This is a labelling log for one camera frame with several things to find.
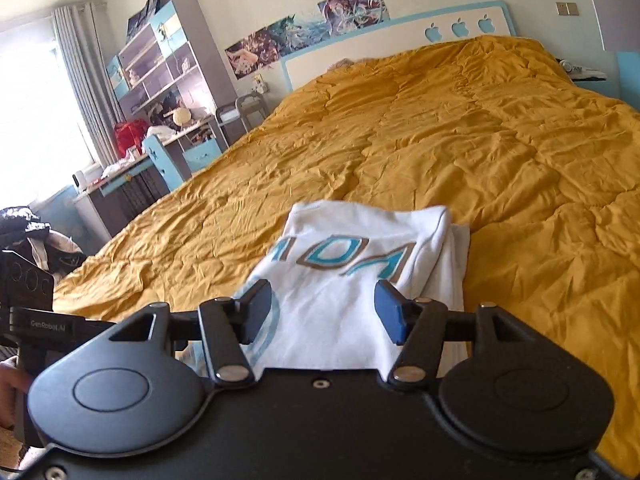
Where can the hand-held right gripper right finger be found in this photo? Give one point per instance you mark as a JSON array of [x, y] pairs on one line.
[[391, 316]]

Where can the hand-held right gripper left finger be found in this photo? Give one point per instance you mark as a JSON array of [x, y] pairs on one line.
[[259, 312]]

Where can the white printed t-shirt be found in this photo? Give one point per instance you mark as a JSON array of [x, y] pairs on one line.
[[330, 320]]

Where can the dark clothes pile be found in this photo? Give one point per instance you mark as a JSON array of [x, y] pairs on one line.
[[40, 240]]

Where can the person's left hand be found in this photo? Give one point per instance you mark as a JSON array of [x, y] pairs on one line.
[[12, 385]]

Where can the grey blue desk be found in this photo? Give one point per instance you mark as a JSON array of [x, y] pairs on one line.
[[145, 180]]

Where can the mustard yellow blanket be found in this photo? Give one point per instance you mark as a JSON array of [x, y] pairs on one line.
[[450, 150]]

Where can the blue chair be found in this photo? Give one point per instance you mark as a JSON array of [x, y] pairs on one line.
[[162, 157]]

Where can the red bag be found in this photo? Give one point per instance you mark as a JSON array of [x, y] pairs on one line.
[[131, 137]]

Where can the grey stool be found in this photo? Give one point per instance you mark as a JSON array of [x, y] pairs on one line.
[[242, 112]]

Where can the round cream lamp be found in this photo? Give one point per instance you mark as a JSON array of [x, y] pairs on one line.
[[182, 117]]

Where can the grey curtain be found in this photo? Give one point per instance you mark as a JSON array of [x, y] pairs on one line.
[[87, 80]]

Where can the white blue-edged headboard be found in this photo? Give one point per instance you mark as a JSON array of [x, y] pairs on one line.
[[360, 42]]

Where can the grey blue bookshelf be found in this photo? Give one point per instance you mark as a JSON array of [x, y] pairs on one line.
[[160, 55]]

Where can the grey nightstand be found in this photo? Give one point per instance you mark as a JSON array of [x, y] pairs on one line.
[[622, 72]]

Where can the small white camera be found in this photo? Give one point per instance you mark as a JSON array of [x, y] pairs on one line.
[[80, 182]]

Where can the white wall socket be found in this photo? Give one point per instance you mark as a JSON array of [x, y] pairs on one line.
[[259, 83]]

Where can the pink dark wall poster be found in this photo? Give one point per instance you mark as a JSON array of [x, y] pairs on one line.
[[250, 57]]

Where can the teal wall poster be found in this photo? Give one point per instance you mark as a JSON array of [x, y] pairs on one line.
[[295, 35]]

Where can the purple wall poster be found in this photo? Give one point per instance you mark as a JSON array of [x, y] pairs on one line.
[[355, 7]]

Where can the tan wall switch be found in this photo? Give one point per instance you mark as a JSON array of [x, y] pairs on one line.
[[567, 8]]

